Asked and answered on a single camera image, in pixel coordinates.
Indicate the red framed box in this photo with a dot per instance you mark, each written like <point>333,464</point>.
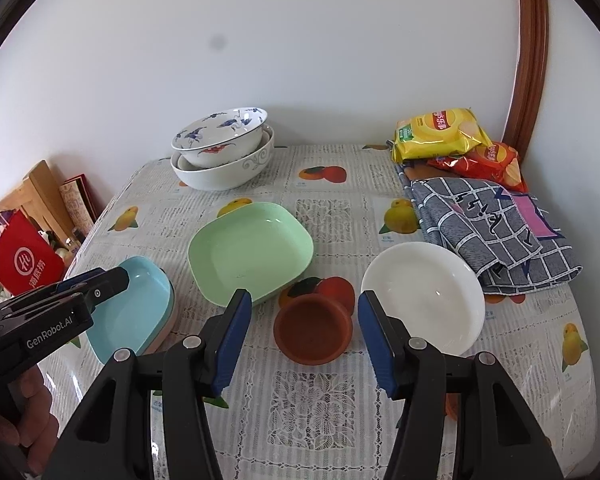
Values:
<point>77,205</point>

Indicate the person's left hand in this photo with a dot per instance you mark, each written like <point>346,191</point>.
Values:
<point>42,405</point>

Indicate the wooden chair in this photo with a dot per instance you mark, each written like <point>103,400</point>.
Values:
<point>40,195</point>

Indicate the blue patterned porcelain bowl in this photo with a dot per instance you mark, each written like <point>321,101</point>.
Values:
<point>220,146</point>

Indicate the red chip bag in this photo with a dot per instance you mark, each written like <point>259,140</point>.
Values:
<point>495,165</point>

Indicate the wooden door frame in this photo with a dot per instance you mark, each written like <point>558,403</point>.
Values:
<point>530,60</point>

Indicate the fruit print tablecloth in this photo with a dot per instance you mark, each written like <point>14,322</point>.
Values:
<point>325,220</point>

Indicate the pink square plate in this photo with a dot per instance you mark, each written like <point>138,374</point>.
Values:
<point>166,332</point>

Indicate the green square plate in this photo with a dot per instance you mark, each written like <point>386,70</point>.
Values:
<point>250,250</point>

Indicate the yellow chip bag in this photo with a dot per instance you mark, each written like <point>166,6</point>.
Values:
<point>440,135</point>

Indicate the grey checked cloth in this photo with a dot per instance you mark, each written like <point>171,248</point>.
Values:
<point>480,220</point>

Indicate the red paper bag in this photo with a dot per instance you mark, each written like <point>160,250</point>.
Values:
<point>25,260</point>

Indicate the brown clay bowl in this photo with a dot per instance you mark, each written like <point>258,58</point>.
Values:
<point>312,331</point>

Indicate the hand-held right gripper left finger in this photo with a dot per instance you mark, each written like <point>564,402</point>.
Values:
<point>233,340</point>

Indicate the large white bowl grey pattern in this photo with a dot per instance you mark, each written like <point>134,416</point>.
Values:
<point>230,176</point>

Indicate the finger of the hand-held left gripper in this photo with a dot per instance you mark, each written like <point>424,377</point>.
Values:
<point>111,287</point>
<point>82,279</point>

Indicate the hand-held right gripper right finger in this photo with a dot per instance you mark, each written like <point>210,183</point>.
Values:
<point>375,341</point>

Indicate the blue square plate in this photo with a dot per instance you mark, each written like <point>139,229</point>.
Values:
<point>130,325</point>

